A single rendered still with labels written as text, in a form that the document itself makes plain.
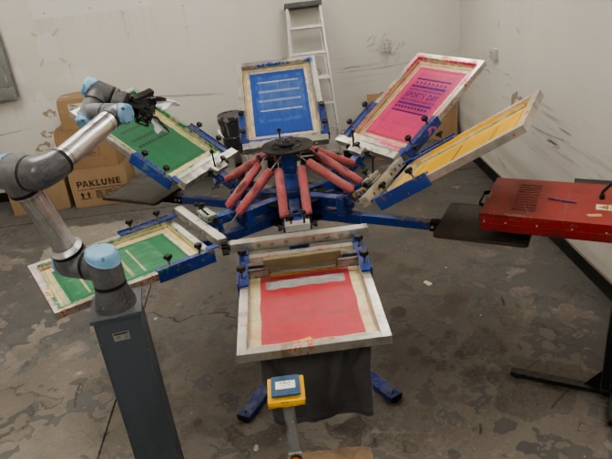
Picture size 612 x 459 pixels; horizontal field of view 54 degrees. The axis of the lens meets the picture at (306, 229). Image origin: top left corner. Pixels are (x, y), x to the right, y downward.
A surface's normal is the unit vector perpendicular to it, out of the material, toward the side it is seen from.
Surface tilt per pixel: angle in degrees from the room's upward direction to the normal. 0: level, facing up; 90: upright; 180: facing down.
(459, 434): 0
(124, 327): 90
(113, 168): 89
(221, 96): 90
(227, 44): 90
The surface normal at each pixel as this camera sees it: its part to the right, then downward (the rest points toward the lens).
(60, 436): -0.11, -0.89
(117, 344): 0.25, 0.40
